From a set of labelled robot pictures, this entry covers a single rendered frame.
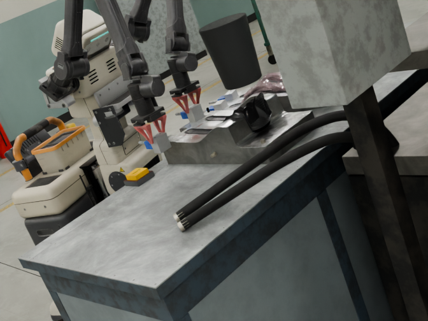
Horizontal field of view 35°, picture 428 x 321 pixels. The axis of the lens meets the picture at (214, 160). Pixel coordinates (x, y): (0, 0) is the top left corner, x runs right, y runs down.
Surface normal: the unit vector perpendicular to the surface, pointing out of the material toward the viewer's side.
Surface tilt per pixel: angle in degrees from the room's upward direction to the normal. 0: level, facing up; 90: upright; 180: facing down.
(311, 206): 90
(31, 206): 90
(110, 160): 90
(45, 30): 90
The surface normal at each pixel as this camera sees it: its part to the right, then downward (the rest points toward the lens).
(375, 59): 0.68, 0.00
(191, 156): -0.65, 0.47
